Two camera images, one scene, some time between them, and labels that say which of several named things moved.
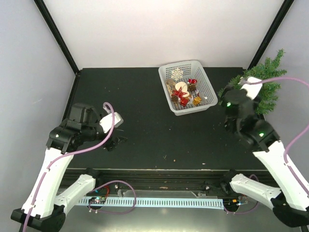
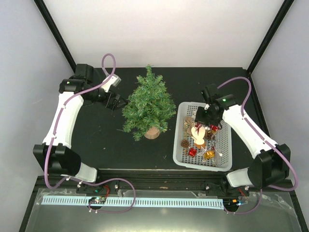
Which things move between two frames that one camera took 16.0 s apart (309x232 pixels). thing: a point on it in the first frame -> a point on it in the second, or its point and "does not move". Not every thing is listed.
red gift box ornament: (184, 101) -> (192, 152)
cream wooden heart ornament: (182, 85) -> (198, 136)
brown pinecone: (175, 99) -> (185, 143)
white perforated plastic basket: (188, 87) -> (200, 146)
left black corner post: (46, 16) does not move
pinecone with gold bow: (191, 87) -> (209, 135)
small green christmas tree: (271, 67) -> (149, 107)
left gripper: (112, 144) -> (114, 105)
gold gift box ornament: (196, 100) -> (209, 154)
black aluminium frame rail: (198, 180) does not move
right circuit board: (231, 202) does not move
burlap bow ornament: (170, 84) -> (188, 123)
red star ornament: (180, 94) -> (198, 125)
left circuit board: (97, 200) does not move
